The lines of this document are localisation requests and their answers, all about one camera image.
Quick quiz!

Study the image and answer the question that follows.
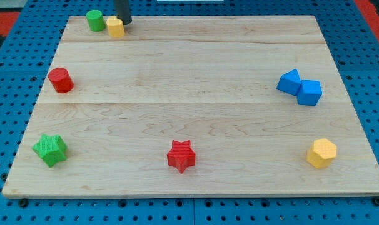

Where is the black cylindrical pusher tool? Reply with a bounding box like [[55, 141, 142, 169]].
[[114, 0, 132, 25]]

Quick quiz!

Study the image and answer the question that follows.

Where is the yellow hexagon block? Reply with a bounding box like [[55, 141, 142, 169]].
[[306, 138, 337, 169]]

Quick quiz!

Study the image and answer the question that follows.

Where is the blue cube block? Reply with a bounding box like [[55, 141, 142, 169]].
[[296, 80, 323, 106]]

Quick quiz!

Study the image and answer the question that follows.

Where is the red cylinder block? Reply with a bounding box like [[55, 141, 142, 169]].
[[48, 67, 74, 93]]

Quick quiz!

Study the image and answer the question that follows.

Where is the yellow heart block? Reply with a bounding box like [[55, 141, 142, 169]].
[[106, 16, 125, 38]]

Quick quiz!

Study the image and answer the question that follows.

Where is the blue triangle block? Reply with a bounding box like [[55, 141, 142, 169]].
[[276, 69, 301, 96]]

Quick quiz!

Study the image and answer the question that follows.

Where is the light wooden board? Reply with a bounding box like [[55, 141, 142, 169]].
[[3, 16, 379, 199]]

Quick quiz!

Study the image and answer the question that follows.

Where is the green star block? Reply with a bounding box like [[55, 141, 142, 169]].
[[32, 134, 67, 167]]

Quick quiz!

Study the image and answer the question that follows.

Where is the green cylinder block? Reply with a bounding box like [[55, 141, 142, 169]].
[[86, 9, 106, 32]]

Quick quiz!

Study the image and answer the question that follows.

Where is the red star block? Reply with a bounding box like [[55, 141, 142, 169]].
[[167, 140, 196, 174]]

